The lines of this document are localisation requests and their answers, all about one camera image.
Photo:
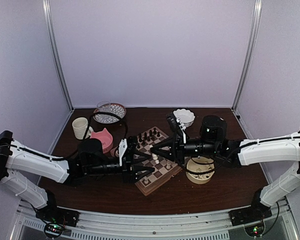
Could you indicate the aluminium frame post right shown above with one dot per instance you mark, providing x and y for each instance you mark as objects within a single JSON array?
[{"x": 254, "y": 29}]

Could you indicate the white scalloped bowl black rim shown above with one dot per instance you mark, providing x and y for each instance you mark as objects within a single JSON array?
[{"x": 185, "y": 116}]

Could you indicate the pink cat ear bowl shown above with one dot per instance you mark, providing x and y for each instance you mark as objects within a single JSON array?
[{"x": 106, "y": 139}]

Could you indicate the wooden chess board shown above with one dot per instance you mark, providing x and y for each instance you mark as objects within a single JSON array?
[{"x": 160, "y": 175}]

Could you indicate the aluminium frame post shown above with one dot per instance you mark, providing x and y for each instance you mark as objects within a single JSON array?
[
  {"x": 55, "y": 53},
  {"x": 254, "y": 29}
]

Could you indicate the white ribbed mug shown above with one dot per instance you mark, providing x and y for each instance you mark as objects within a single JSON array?
[{"x": 79, "y": 126}]

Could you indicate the aluminium front rail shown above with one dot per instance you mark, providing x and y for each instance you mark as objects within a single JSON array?
[{"x": 213, "y": 225}]

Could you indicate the cream cat ear bowl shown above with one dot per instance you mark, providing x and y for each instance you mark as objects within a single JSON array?
[{"x": 200, "y": 166}]

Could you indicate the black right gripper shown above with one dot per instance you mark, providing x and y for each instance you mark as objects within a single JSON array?
[{"x": 179, "y": 155}]

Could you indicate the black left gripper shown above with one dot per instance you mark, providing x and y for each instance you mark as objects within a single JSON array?
[{"x": 127, "y": 160}]

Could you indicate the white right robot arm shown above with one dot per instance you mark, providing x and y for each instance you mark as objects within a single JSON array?
[{"x": 245, "y": 152}]

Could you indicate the aluminium frame post left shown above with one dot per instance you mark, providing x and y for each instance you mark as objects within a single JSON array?
[{"x": 55, "y": 53}]

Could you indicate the clear drinking glass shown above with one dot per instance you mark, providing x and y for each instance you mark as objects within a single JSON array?
[{"x": 104, "y": 106}]

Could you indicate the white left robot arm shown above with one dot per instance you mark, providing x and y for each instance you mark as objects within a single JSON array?
[{"x": 15, "y": 157}]

